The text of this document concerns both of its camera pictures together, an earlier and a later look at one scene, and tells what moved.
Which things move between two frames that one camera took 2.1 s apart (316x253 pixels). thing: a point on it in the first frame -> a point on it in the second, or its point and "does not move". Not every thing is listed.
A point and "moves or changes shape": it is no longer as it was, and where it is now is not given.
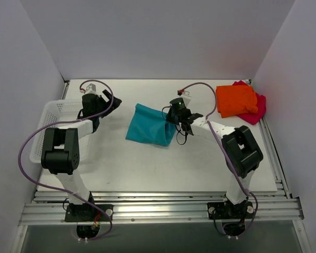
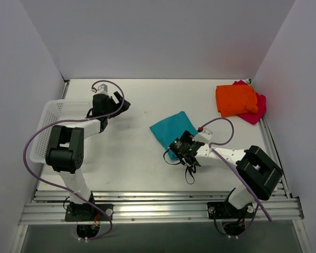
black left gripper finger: (116, 103) -> (125, 107)
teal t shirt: (149, 126) moves or changes shape
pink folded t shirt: (252, 118) does not move
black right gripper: (174, 119) -> (179, 147)
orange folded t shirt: (233, 100) does not move
